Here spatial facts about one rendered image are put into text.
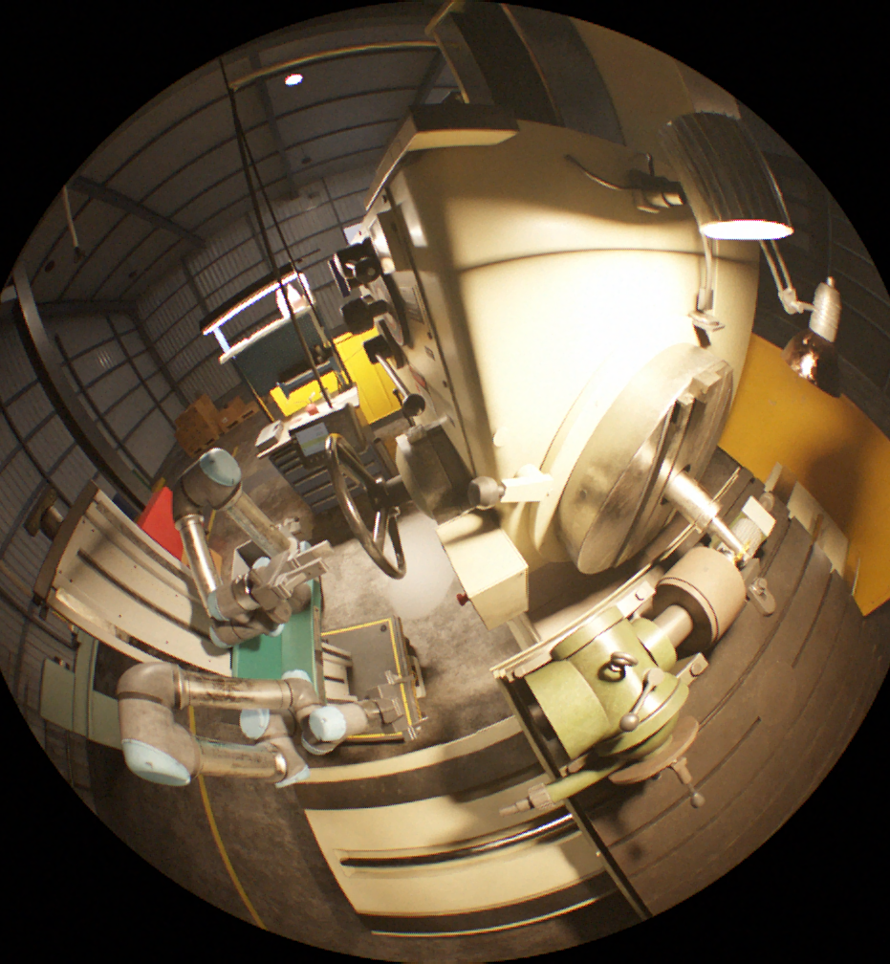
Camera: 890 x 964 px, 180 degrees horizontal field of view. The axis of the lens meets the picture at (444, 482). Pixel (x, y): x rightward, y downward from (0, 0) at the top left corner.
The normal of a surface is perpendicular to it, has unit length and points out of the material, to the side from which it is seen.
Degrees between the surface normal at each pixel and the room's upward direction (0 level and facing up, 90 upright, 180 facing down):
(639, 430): 40
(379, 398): 90
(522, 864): 0
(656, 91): 90
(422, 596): 0
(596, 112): 90
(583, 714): 9
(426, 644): 0
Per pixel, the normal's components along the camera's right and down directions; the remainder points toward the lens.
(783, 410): -0.90, 0.43
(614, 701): -0.65, -0.38
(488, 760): -0.26, -0.66
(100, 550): 0.94, -0.34
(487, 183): 0.37, 0.61
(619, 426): -0.80, -0.18
